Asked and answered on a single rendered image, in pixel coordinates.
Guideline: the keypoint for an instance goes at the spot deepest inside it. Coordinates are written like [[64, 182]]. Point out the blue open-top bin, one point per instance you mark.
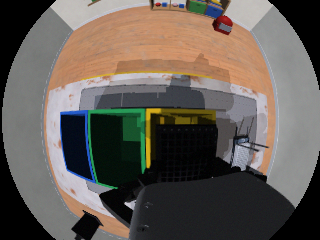
[[74, 141]]

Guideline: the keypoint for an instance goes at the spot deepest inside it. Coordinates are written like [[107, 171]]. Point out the yellow open-top bin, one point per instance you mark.
[[172, 116]]

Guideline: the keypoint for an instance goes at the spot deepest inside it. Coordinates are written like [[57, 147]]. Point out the green bin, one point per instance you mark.
[[117, 145]]

